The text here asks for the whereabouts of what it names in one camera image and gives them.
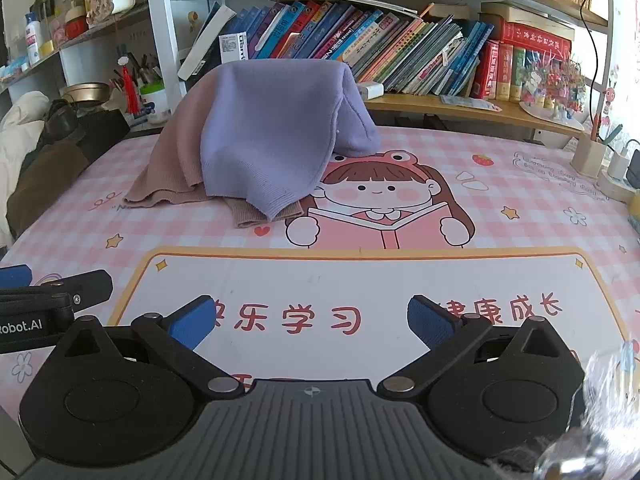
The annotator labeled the white charger adapter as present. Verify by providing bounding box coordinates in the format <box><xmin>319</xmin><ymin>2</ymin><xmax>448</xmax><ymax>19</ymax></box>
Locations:
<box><xmin>356</xmin><ymin>80</ymin><xmax>386</xmax><ymax>102</ymax></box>

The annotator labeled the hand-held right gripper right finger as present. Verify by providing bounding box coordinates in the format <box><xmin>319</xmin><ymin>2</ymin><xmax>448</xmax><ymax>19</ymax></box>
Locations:
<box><xmin>376</xmin><ymin>295</ymin><xmax>586</xmax><ymax>401</ymax></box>

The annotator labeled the red jar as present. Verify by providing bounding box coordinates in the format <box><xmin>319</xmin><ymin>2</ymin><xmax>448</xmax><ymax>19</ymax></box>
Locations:
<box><xmin>64</xmin><ymin>5</ymin><xmax>90</xmax><ymax>40</ymax></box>

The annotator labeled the thick book with dark cover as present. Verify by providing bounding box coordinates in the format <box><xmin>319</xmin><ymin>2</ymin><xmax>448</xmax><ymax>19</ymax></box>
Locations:
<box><xmin>177</xmin><ymin>1</ymin><xmax>237</xmax><ymax>82</ymax></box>

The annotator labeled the clear plastic film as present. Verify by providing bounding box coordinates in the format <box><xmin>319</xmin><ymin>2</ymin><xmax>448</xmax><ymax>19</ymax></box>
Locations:
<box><xmin>530</xmin><ymin>340</ymin><xmax>640</xmax><ymax>480</ymax></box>

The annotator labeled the row of colourful books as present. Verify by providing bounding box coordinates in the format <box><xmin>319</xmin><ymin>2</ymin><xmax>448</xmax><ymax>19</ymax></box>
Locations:
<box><xmin>240</xmin><ymin>0</ymin><xmax>573</xmax><ymax>103</ymax></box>

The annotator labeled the black cable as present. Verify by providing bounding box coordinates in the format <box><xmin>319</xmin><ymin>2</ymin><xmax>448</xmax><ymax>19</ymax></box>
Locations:
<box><xmin>579</xmin><ymin>0</ymin><xmax>602</xmax><ymax>127</ymax></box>

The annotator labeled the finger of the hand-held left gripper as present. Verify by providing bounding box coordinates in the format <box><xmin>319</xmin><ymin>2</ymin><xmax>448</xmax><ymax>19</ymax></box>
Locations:
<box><xmin>40</xmin><ymin>269</ymin><xmax>114</xmax><ymax>308</ymax></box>
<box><xmin>0</xmin><ymin>264</ymin><xmax>33</xmax><ymax>288</ymax></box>

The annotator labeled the white lotion bottle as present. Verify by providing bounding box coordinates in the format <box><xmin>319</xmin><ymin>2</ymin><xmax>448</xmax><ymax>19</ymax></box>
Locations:
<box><xmin>24</xmin><ymin>12</ymin><xmax>42</xmax><ymax>66</ymax></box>

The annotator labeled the golden bowl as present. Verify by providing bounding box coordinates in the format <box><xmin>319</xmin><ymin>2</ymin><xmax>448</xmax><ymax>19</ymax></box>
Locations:
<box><xmin>60</xmin><ymin>82</ymin><xmax>112</xmax><ymax>108</ymax></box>

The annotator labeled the purple knit garment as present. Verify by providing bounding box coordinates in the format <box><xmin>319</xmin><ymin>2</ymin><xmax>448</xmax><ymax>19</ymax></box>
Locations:
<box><xmin>199</xmin><ymin>58</ymin><xmax>381</xmax><ymax>222</ymax></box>

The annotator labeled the pink printed desk mat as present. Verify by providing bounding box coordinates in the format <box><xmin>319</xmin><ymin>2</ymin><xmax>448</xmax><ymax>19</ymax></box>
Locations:
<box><xmin>0</xmin><ymin>124</ymin><xmax>640</xmax><ymax>401</ymax></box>

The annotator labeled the paper card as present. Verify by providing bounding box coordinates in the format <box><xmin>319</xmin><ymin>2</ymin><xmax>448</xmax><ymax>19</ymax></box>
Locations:
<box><xmin>440</xmin><ymin>94</ymin><xmax>503</xmax><ymax>112</ymax></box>

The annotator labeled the beige pen holder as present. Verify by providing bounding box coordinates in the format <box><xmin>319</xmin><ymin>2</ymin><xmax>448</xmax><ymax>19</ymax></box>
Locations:
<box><xmin>570</xmin><ymin>132</ymin><xmax>610</xmax><ymax>179</ymax></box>

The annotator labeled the brown cloth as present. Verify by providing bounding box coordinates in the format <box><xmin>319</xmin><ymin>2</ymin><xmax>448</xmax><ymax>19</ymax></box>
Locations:
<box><xmin>6</xmin><ymin>140</ymin><xmax>91</xmax><ymax>241</ymax></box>

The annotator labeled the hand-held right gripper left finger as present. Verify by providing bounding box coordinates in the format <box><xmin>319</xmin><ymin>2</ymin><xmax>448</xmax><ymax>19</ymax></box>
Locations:
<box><xmin>57</xmin><ymin>296</ymin><xmax>246</xmax><ymax>401</ymax></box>

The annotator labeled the thin white booklet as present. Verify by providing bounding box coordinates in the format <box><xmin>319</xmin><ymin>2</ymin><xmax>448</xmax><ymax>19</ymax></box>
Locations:
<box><xmin>270</xmin><ymin>0</ymin><xmax>418</xmax><ymax>18</ymax></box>

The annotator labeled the white plug adapter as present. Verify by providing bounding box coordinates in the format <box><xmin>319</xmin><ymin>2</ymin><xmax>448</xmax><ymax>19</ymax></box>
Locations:
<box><xmin>606</xmin><ymin>147</ymin><xmax>632</xmax><ymax>181</ymax></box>

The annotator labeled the black bag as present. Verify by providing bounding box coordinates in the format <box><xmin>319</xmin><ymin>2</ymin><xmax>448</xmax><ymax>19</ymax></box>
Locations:
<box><xmin>42</xmin><ymin>99</ymin><xmax>131</xmax><ymax>163</ymax></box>

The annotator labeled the white and orange box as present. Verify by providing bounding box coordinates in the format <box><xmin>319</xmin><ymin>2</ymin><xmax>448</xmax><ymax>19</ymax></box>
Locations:
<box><xmin>219</xmin><ymin>33</ymin><xmax>250</xmax><ymax>67</ymax></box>

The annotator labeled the pink knit garment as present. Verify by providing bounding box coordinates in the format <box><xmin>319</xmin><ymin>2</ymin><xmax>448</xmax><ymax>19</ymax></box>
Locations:
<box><xmin>122</xmin><ymin>67</ymin><xmax>307</xmax><ymax>229</ymax></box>

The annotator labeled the white and green cup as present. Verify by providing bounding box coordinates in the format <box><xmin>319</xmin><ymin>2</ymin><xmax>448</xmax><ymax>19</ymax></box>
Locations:
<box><xmin>139</xmin><ymin>80</ymin><xmax>168</xmax><ymax>126</ymax></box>

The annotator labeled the colourful flower ornament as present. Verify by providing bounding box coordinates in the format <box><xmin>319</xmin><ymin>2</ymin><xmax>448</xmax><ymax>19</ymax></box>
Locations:
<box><xmin>517</xmin><ymin>52</ymin><xmax>588</xmax><ymax>133</ymax></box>

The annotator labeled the wooden bookshelf with white frame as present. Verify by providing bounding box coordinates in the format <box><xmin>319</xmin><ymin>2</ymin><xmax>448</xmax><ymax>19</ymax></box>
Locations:
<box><xmin>0</xmin><ymin>0</ymin><xmax>616</xmax><ymax>141</ymax></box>

